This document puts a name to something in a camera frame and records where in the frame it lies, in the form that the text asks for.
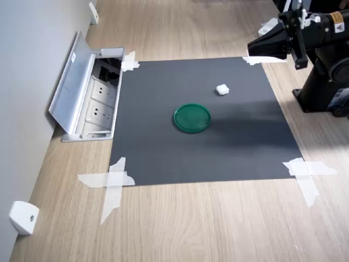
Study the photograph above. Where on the small white plastic terminal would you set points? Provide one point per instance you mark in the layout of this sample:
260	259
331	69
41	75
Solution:
222	89

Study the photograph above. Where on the round green lid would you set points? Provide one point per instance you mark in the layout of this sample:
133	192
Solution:
192	118

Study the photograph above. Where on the white stand taped to table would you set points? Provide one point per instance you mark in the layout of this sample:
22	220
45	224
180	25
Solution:
268	27

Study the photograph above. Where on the white tape strip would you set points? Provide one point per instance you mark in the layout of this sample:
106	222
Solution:
128	62
95	180
309	188
259	60
113	196
316	169

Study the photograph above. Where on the dark grey mat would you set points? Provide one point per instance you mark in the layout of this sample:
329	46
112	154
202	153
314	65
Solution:
196	152

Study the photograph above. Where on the white power socket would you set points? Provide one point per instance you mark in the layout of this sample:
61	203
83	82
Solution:
98	112
103	90

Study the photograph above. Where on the grey partition panel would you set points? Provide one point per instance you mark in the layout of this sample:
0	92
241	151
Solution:
21	82

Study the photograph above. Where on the small white corner bracket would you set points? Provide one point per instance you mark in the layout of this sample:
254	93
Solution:
93	13

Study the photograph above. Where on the large white corner bracket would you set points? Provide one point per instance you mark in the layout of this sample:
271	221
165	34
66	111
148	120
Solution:
23	218

